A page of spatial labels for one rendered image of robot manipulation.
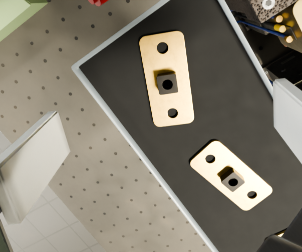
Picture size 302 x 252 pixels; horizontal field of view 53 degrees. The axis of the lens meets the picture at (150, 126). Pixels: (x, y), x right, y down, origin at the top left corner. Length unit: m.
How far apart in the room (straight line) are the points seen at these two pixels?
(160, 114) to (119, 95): 0.04
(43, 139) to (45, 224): 1.90
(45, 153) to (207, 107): 0.16
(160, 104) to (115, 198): 0.67
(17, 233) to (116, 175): 1.40
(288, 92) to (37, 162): 0.13
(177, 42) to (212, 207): 0.18
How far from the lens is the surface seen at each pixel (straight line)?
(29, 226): 2.12
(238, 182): 0.31
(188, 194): 0.33
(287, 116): 0.17
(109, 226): 0.99
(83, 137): 0.84
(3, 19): 0.71
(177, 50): 0.27
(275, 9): 0.34
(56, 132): 0.19
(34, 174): 0.17
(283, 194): 0.34
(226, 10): 0.26
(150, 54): 0.27
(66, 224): 2.02
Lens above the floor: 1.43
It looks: 67 degrees down
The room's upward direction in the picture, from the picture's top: 168 degrees counter-clockwise
